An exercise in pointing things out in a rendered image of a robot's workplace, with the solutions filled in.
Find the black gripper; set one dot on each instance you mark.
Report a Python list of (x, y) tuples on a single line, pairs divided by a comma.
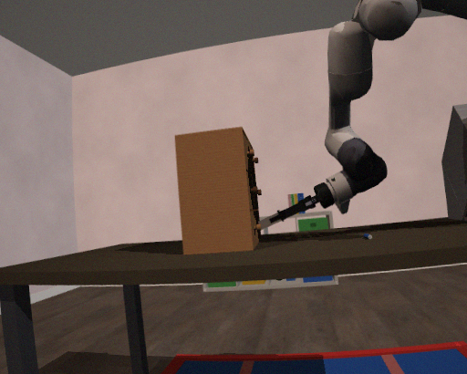
[(322, 194)]

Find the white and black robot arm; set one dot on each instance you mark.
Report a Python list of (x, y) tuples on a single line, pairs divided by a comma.
[(349, 55)]

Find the brown wooden chest of drawers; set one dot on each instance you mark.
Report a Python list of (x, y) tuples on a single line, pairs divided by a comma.
[(213, 192)]

